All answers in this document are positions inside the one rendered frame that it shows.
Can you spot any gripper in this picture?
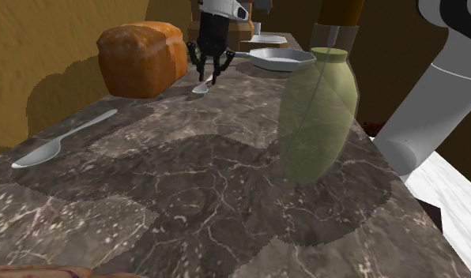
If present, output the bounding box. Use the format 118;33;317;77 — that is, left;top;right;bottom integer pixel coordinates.
186;11;237;85

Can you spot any small silver spoon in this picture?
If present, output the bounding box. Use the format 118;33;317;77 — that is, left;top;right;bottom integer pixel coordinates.
191;75;214;95

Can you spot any brown wooden box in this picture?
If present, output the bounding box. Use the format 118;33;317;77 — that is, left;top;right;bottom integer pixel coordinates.
187;0;256;53

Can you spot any white plate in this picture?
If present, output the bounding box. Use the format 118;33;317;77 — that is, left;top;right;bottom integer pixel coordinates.
249;34;288;45

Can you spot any grey frying pan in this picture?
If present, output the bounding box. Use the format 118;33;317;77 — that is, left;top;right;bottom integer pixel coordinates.
232;47;318;73

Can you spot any brown bread loaf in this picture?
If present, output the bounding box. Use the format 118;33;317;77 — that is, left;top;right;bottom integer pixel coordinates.
96;21;189;100

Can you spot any green translucent bottle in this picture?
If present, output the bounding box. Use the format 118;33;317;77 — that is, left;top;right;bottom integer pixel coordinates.
276;47;360;184

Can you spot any orange and grey cylinder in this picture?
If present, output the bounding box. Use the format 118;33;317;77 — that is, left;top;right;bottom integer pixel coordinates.
308;0;366;53

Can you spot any large silver spoon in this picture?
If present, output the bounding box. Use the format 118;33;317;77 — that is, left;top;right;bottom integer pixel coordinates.
11;108;119;169

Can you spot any reddish brown rounded object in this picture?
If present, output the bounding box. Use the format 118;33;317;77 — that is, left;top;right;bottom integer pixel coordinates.
0;264;145;278

